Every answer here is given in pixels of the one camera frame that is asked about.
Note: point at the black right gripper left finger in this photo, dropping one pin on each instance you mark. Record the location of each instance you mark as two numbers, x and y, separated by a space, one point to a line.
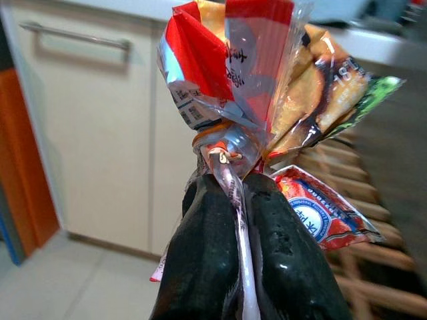
203 260

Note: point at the red printed snack bag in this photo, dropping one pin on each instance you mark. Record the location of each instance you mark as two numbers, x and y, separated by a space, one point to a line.
200 50

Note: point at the orange panel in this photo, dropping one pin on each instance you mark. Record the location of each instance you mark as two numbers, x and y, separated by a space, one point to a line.
23 166

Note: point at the plain white cabinet door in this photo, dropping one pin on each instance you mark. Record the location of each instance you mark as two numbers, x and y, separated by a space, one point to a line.
170 166

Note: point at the wooden slatted rack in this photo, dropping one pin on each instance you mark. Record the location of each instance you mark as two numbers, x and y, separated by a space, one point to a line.
367 290

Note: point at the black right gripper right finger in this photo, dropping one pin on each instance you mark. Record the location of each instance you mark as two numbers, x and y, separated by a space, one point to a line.
287 266

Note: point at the orange rubber band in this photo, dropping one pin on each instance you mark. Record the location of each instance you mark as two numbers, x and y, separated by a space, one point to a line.
213 130

